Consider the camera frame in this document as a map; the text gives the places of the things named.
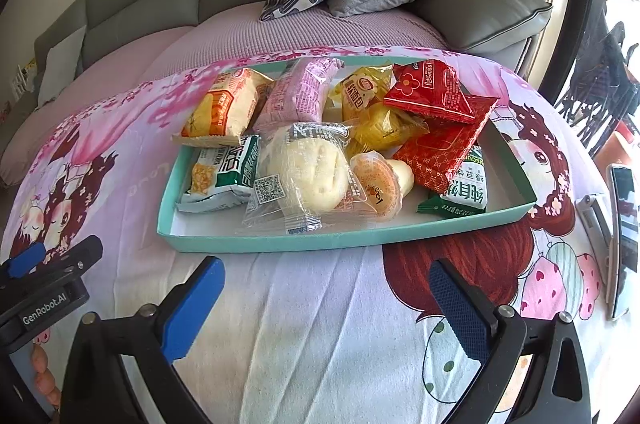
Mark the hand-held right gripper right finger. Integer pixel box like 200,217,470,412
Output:
429,258,593,424

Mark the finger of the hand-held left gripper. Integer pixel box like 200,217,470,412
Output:
45,235,104,285
0,243,47,281

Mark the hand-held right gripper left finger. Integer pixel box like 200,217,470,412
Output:
60,255,226,424

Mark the green white biscuit packet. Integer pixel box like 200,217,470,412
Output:
416,146,488,219

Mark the teal shallow cardboard box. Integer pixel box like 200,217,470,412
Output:
157,55,538,253

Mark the white calligraphy snack packet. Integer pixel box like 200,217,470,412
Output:
176,134,262,213

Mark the orange jelly cup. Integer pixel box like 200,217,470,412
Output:
347,153,416,219

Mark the red patterned packet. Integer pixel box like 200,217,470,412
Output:
392,94,501,195

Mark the clear white bun packet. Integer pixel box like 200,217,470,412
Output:
241,122,353,235

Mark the yellow cake packet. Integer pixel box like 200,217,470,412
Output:
322,61,431,159

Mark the orange white bread packet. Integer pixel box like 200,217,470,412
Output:
172,68,275,147

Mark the small red candy packet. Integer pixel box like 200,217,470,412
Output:
382,60,476,125

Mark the pink snack packet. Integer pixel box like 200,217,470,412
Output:
252,56,346,127

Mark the person's left hand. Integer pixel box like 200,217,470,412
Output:
31,329,62,405

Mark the pink cartoon printed blanket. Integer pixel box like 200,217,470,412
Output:
0,45,640,424

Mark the white smartphone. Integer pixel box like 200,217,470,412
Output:
606,164,640,321

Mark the light grey small cushion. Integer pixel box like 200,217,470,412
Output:
37,24,88,107

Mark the pink textured sofa cover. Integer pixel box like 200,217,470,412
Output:
0,0,448,187

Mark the black metal rack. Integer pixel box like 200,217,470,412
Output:
552,21,640,159

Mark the dark door frame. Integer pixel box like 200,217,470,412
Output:
537,0,598,104

